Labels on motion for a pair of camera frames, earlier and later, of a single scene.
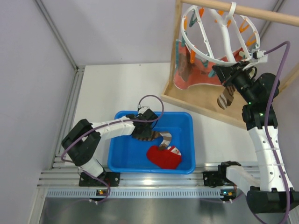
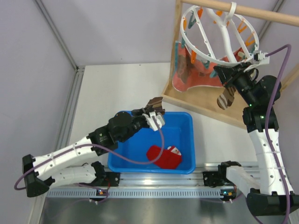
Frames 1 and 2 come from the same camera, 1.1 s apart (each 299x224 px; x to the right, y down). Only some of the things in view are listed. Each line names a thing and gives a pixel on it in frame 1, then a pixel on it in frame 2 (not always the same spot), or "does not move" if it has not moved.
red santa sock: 170,158 does not move
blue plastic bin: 128,155 does not move
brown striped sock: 226,99 does not move
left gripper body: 145,133 → 138,113
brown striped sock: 166,136 → 155,104
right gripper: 226,74 does not move
